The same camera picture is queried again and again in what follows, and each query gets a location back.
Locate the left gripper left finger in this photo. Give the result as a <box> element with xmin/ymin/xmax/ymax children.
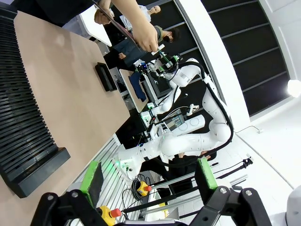
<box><xmin>30</xmin><ymin>161</ymin><xmax>105</xmax><ymax>226</ymax></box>

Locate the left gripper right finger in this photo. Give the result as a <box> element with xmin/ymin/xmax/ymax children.
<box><xmin>188</xmin><ymin>157</ymin><xmax>272</xmax><ymax>226</ymax></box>

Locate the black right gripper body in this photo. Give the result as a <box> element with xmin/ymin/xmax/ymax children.
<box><xmin>163</xmin><ymin>56</ymin><xmax>183</xmax><ymax>73</ymax></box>

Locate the green PCB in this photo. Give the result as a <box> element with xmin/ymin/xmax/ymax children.
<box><xmin>156</xmin><ymin>48</ymin><xmax>172</xmax><ymax>66</ymax></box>

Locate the black tablet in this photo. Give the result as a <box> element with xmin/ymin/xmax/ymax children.
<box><xmin>92</xmin><ymin>0</ymin><xmax>144</xmax><ymax>51</ymax></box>

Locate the person's left forearm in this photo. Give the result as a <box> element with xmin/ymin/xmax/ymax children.
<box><xmin>110</xmin><ymin>0</ymin><xmax>156</xmax><ymax>41</ymax></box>

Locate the person's left hand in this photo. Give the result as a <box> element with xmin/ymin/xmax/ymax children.
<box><xmin>135</xmin><ymin>23</ymin><xmax>163</xmax><ymax>53</ymax></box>

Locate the person's right hand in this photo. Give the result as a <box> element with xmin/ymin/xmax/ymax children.
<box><xmin>94</xmin><ymin>6</ymin><xmax>114</xmax><ymax>25</ymax></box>

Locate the dark blue cloth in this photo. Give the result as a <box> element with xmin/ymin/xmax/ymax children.
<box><xmin>130</xmin><ymin>71</ymin><xmax>147</xmax><ymax>102</ymax></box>

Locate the black folded tripod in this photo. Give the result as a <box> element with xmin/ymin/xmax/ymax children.
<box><xmin>215</xmin><ymin>157</ymin><xmax>254</xmax><ymax>180</ymax></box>

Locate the yellow emergency stop button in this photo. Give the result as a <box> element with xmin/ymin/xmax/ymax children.
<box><xmin>97</xmin><ymin>205</ymin><xmax>122</xmax><ymax>226</ymax></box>
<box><xmin>136</xmin><ymin>180</ymin><xmax>153</xmax><ymax>197</ymax></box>

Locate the mannequin in plaid shirt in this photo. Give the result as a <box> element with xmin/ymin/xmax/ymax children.
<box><xmin>121</xmin><ymin>5</ymin><xmax>162</xmax><ymax>30</ymax></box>

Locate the small monitor screen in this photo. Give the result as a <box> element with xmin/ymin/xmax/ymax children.
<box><xmin>163</xmin><ymin>112</ymin><xmax>187</xmax><ymax>133</ymax></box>

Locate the short black rack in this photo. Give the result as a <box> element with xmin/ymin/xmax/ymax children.
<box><xmin>95</xmin><ymin>62</ymin><xmax>118</xmax><ymax>92</ymax></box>

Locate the white side table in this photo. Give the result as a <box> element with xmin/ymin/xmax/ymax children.
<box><xmin>79</xmin><ymin>10</ymin><xmax>113</xmax><ymax>47</ymax></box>

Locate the long black slotted rack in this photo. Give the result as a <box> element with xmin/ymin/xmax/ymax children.
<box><xmin>0</xmin><ymin>6</ymin><xmax>71</xmax><ymax>199</ymax></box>

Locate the person in black T-shirt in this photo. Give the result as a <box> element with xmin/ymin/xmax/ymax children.
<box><xmin>14</xmin><ymin>0</ymin><xmax>104</xmax><ymax>28</ymax></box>

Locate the round white lamp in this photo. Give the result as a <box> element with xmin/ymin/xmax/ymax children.
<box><xmin>287</xmin><ymin>79</ymin><xmax>301</xmax><ymax>97</ymax></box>

